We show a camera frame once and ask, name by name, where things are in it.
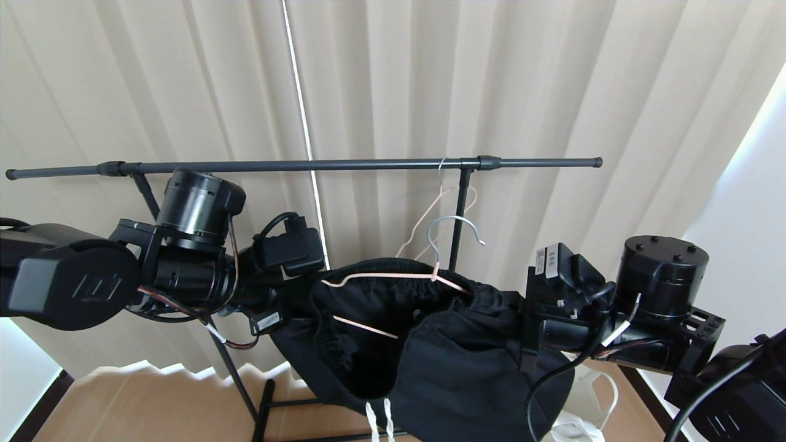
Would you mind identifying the pink clothes hanger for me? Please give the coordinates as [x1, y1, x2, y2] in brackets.
[395, 158, 479, 262]
[320, 215, 488, 341]

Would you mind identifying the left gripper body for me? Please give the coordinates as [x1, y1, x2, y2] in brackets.
[154, 254, 312, 336]

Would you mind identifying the black knitted garment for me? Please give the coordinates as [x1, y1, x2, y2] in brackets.
[269, 257, 576, 442]

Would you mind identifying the black clothes rack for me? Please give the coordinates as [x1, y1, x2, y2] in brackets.
[5, 155, 604, 442]

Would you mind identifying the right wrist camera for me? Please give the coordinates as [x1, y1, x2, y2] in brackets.
[526, 242, 617, 308]

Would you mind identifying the white laundry basket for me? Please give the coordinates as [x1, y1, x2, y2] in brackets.
[551, 365, 620, 442]

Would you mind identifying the beige curtain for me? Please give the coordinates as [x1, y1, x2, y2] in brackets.
[0, 0, 786, 381]

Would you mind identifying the black cable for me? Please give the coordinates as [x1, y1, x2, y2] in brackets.
[126, 211, 305, 326]
[525, 307, 786, 442]

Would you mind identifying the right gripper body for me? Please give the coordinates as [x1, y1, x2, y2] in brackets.
[521, 293, 677, 370]

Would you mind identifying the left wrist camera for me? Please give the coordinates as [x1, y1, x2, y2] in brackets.
[252, 212, 327, 279]

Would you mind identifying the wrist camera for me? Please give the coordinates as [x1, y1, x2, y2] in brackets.
[252, 212, 327, 279]
[526, 242, 617, 308]

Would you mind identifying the white garment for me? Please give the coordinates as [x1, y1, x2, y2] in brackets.
[548, 410, 607, 442]

